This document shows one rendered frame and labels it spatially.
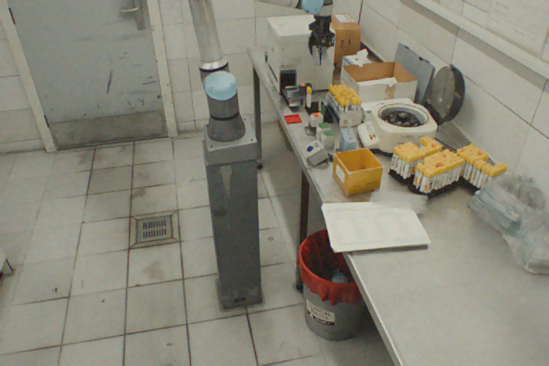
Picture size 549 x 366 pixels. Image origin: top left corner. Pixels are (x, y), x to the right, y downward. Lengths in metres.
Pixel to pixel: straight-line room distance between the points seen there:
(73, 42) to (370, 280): 2.74
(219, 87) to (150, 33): 1.80
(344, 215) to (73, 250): 1.83
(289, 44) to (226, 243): 0.96
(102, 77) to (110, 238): 1.26
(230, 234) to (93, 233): 1.18
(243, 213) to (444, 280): 0.92
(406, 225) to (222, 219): 0.81
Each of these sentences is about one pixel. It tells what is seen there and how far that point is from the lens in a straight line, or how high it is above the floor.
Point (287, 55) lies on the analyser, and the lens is 2.23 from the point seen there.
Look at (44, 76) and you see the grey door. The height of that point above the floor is 0.61.
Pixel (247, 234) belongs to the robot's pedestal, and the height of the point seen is 0.48.
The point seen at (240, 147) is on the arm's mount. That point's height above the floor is 0.94.
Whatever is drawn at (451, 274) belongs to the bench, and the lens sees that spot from 1.43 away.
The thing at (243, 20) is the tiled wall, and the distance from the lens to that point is 3.53.
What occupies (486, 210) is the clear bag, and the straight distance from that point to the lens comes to 1.63.
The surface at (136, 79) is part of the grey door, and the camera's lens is 3.57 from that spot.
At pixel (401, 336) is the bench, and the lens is 1.24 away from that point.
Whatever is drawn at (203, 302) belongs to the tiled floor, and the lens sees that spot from 2.43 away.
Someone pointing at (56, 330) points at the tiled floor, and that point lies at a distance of 2.53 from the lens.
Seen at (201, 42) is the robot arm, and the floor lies 1.29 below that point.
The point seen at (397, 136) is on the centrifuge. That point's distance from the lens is 1.82.
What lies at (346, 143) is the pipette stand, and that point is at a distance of 1.74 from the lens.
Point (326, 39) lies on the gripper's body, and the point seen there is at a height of 1.26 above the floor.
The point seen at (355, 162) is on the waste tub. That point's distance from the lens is 1.73.
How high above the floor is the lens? 1.86
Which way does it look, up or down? 37 degrees down
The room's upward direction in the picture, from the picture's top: 1 degrees counter-clockwise
